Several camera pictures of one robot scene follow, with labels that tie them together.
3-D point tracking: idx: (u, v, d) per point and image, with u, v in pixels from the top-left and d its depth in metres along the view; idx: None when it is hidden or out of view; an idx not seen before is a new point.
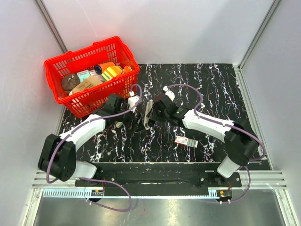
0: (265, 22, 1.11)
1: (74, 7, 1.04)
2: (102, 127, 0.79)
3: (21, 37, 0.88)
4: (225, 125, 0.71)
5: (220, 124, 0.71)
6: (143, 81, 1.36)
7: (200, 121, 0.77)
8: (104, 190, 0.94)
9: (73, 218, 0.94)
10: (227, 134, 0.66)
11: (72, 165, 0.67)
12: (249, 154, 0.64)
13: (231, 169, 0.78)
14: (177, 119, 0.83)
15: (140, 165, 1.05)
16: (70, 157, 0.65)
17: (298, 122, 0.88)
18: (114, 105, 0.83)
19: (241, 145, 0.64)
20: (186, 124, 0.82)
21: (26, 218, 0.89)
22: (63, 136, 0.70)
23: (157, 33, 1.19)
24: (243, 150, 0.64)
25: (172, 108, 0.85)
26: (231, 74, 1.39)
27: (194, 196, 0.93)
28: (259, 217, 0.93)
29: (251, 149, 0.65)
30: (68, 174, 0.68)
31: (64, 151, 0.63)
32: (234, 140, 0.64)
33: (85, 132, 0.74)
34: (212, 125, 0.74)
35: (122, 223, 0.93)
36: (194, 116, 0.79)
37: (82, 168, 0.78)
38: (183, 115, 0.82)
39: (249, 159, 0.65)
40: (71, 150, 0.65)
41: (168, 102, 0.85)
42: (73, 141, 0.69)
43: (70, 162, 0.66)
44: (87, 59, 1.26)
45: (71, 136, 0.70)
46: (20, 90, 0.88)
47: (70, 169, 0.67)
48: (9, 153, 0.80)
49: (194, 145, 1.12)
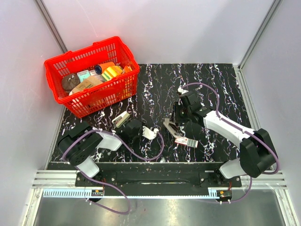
0: (265, 22, 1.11)
1: (74, 7, 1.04)
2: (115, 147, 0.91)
3: (20, 37, 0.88)
4: (244, 131, 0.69)
5: (240, 130, 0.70)
6: (143, 81, 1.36)
7: (220, 123, 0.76)
8: (104, 190, 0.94)
9: (73, 218, 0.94)
10: (244, 141, 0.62)
11: (86, 155, 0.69)
12: (262, 167, 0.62)
13: (233, 173, 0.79)
14: (198, 116, 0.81)
15: (140, 165, 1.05)
16: (91, 147, 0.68)
17: (298, 122, 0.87)
18: (130, 133, 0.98)
19: (256, 157, 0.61)
20: (206, 124, 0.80)
21: (26, 218, 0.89)
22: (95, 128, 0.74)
23: (158, 32, 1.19)
24: (257, 161, 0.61)
25: (196, 105, 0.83)
26: (231, 74, 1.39)
27: (194, 196, 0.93)
28: (259, 217, 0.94)
29: (265, 163, 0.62)
30: (77, 161, 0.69)
31: (92, 138, 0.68)
32: (250, 149, 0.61)
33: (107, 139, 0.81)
34: (231, 129, 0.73)
35: (122, 223, 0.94)
36: (215, 117, 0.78)
37: (90, 162, 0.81)
38: (206, 113, 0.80)
39: (261, 172, 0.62)
40: (97, 141, 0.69)
41: (193, 100, 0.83)
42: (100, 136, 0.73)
43: (89, 151, 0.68)
44: (87, 59, 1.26)
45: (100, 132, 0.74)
46: (19, 90, 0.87)
47: (82, 157, 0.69)
48: (9, 153, 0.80)
49: (194, 145, 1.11)
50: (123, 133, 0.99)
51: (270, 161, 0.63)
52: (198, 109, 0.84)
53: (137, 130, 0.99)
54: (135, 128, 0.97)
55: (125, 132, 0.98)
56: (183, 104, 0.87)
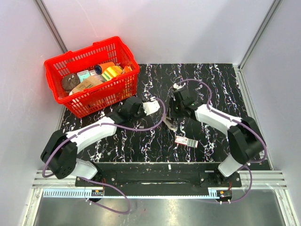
0: (265, 22, 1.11)
1: (74, 7, 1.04)
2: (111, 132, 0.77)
3: (21, 37, 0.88)
4: (232, 120, 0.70)
5: (228, 119, 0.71)
6: (143, 81, 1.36)
7: (210, 115, 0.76)
8: (104, 190, 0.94)
9: (73, 218, 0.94)
10: (232, 128, 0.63)
11: (70, 165, 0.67)
12: (250, 154, 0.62)
13: (230, 167, 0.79)
14: (190, 110, 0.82)
15: (140, 165, 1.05)
16: (69, 160, 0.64)
17: (298, 122, 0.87)
18: (130, 110, 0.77)
19: (244, 143, 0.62)
20: (198, 117, 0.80)
21: (26, 218, 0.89)
22: (69, 135, 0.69)
23: (158, 32, 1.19)
24: (245, 148, 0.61)
25: (189, 100, 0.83)
26: (231, 74, 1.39)
27: (194, 196, 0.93)
28: (259, 217, 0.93)
29: (254, 150, 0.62)
30: (65, 172, 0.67)
31: (64, 152, 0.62)
32: (237, 135, 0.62)
33: (92, 136, 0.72)
34: (221, 119, 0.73)
35: (122, 223, 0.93)
36: (205, 109, 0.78)
37: (83, 167, 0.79)
38: (197, 107, 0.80)
39: (249, 159, 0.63)
40: (72, 153, 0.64)
41: (186, 95, 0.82)
42: (76, 142, 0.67)
43: (69, 164, 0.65)
44: (87, 59, 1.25)
45: (76, 136, 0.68)
46: (19, 90, 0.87)
47: (68, 169, 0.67)
48: (10, 153, 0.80)
49: (194, 145, 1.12)
50: (121, 112, 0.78)
51: (259, 149, 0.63)
52: (191, 103, 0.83)
53: (138, 108, 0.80)
54: (137, 103, 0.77)
55: (124, 108, 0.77)
56: (177, 100, 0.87)
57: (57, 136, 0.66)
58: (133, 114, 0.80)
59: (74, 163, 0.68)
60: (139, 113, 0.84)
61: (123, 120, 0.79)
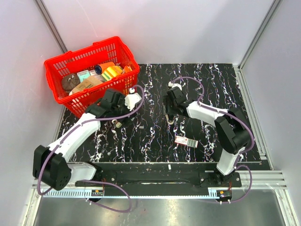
0: (265, 22, 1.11)
1: (74, 7, 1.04)
2: (95, 127, 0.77)
3: (21, 37, 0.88)
4: (219, 111, 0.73)
5: (215, 110, 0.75)
6: (143, 81, 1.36)
7: (200, 109, 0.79)
8: (104, 190, 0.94)
9: (73, 218, 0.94)
10: (218, 118, 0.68)
11: (65, 173, 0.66)
12: (239, 142, 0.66)
13: (225, 163, 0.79)
14: (183, 108, 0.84)
15: (140, 165, 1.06)
16: (61, 170, 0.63)
17: (298, 122, 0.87)
18: (111, 100, 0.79)
19: (231, 133, 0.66)
20: (189, 112, 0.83)
21: (26, 218, 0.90)
22: (53, 146, 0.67)
23: (158, 33, 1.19)
24: (233, 137, 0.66)
25: (182, 99, 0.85)
26: (231, 74, 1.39)
27: (194, 196, 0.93)
28: (259, 218, 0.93)
29: (241, 139, 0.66)
30: (63, 182, 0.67)
31: (53, 165, 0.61)
32: (224, 124, 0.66)
33: (75, 140, 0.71)
34: (208, 112, 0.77)
35: (122, 223, 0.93)
36: (196, 105, 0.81)
37: (80, 171, 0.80)
38: (188, 104, 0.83)
39: (238, 149, 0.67)
40: (61, 163, 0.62)
41: (178, 94, 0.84)
42: (62, 151, 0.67)
43: (64, 173, 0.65)
44: (87, 59, 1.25)
45: (60, 146, 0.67)
46: (19, 89, 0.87)
47: (65, 177, 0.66)
48: (10, 153, 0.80)
49: (194, 145, 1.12)
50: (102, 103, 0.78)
51: (246, 138, 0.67)
52: (184, 102, 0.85)
53: (118, 99, 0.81)
54: (117, 93, 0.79)
55: (105, 99, 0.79)
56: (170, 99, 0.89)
57: (41, 151, 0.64)
58: (113, 106, 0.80)
59: (68, 171, 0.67)
60: (120, 107, 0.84)
61: (106, 111, 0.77)
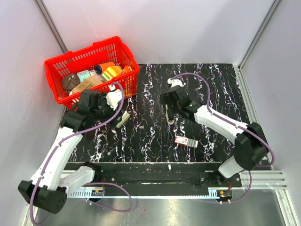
0: (265, 22, 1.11)
1: (74, 7, 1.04)
2: (75, 140, 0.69)
3: (21, 37, 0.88)
4: (238, 126, 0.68)
5: (233, 125, 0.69)
6: (143, 81, 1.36)
7: (212, 118, 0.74)
8: (104, 190, 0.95)
9: (73, 218, 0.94)
10: (238, 137, 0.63)
11: (59, 196, 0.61)
12: (257, 160, 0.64)
13: (232, 169, 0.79)
14: (188, 112, 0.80)
15: (140, 165, 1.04)
16: (52, 198, 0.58)
17: (298, 122, 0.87)
18: (89, 104, 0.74)
19: (251, 151, 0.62)
20: (197, 118, 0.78)
21: (26, 217, 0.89)
22: (35, 180, 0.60)
23: (158, 33, 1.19)
24: (252, 155, 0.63)
25: (185, 100, 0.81)
26: (231, 74, 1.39)
27: (194, 196, 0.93)
28: (259, 218, 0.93)
29: (259, 156, 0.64)
30: (60, 204, 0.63)
31: (41, 199, 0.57)
32: (245, 143, 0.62)
33: (57, 164, 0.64)
34: (223, 124, 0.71)
35: (122, 223, 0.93)
36: (207, 112, 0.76)
37: (78, 180, 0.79)
38: (195, 108, 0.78)
39: (255, 165, 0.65)
40: (49, 195, 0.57)
41: (182, 94, 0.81)
42: (47, 182, 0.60)
43: (56, 200, 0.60)
44: (87, 59, 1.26)
45: (43, 178, 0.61)
46: (20, 89, 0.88)
47: (60, 198, 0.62)
48: (10, 153, 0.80)
49: (194, 145, 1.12)
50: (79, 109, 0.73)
51: (263, 153, 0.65)
52: (188, 104, 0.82)
53: (97, 100, 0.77)
54: (94, 94, 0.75)
55: (82, 103, 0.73)
56: (172, 100, 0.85)
57: (25, 186, 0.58)
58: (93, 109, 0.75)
59: (60, 193, 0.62)
60: (101, 108, 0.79)
61: (85, 117, 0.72)
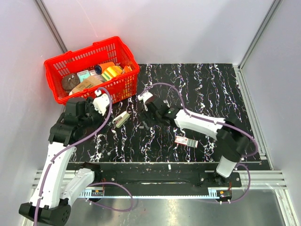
0: (265, 22, 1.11)
1: (74, 7, 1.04)
2: (68, 154, 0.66)
3: (21, 37, 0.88)
4: (217, 123, 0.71)
5: (212, 122, 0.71)
6: (143, 81, 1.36)
7: (192, 120, 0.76)
8: (104, 190, 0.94)
9: (73, 218, 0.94)
10: (218, 132, 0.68)
11: (62, 211, 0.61)
12: (241, 150, 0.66)
13: (227, 166, 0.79)
14: (168, 119, 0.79)
15: (140, 165, 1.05)
16: (55, 215, 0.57)
17: (298, 122, 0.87)
18: (76, 113, 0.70)
19: (233, 143, 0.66)
20: (178, 122, 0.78)
21: (26, 217, 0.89)
22: (35, 201, 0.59)
23: (157, 33, 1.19)
24: (235, 146, 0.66)
25: (164, 108, 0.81)
26: (231, 74, 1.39)
27: (194, 196, 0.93)
28: (259, 218, 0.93)
29: (244, 146, 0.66)
30: (65, 216, 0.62)
31: (44, 220, 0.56)
32: (226, 137, 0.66)
33: (54, 181, 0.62)
34: (203, 123, 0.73)
35: (122, 223, 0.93)
36: (186, 116, 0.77)
37: (79, 184, 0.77)
38: (174, 115, 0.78)
39: (241, 156, 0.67)
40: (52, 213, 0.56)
41: (159, 103, 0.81)
42: (48, 202, 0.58)
43: (60, 215, 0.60)
44: (87, 59, 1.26)
45: (43, 198, 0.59)
46: (20, 89, 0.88)
47: (64, 213, 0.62)
48: (10, 153, 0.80)
49: (194, 145, 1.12)
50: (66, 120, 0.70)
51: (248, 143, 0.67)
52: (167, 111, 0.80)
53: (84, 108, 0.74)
54: (80, 102, 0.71)
55: (68, 114, 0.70)
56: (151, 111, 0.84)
57: (25, 209, 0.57)
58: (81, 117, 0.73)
59: (63, 208, 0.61)
60: (90, 115, 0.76)
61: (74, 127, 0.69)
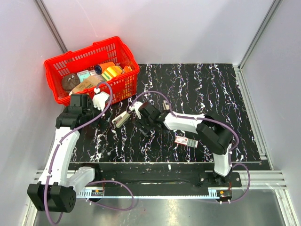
0: (265, 22, 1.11)
1: (74, 7, 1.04)
2: (75, 138, 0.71)
3: (21, 37, 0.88)
4: (197, 118, 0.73)
5: (193, 118, 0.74)
6: (143, 81, 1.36)
7: (178, 120, 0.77)
8: (104, 190, 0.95)
9: (73, 218, 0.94)
10: (199, 126, 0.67)
11: (70, 194, 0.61)
12: (224, 143, 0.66)
13: (220, 164, 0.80)
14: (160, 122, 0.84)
15: (140, 165, 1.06)
16: (64, 194, 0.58)
17: (298, 122, 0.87)
18: (80, 104, 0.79)
19: (215, 136, 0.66)
20: (168, 125, 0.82)
21: (26, 217, 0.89)
22: (44, 180, 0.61)
23: (157, 33, 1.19)
24: (217, 140, 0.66)
25: (155, 113, 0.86)
26: (231, 74, 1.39)
27: (194, 196, 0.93)
28: (259, 218, 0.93)
29: (226, 138, 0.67)
30: (71, 201, 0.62)
31: (54, 198, 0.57)
32: (206, 130, 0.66)
33: (62, 162, 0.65)
34: (186, 121, 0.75)
35: (122, 224, 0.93)
36: (172, 117, 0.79)
37: (82, 179, 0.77)
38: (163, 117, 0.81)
39: (225, 148, 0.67)
40: (62, 190, 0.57)
41: (150, 109, 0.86)
42: (56, 179, 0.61)
43: (67, 198, 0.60)
44: (87, 59, 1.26)
45: (51, 176, 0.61)
46: (19, 89, 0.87)
47: (71, 197, 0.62)
48: (10, 152, 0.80)
49: (194, 145, 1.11)
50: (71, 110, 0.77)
51: (230, 135, 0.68)
52: (158, 116, 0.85)
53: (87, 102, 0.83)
54: (83, 95, 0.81)
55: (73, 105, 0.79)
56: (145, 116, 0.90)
57: (33, 189, 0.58)
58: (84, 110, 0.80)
59: (71, 190, 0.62)
60: (91, 110, 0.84)
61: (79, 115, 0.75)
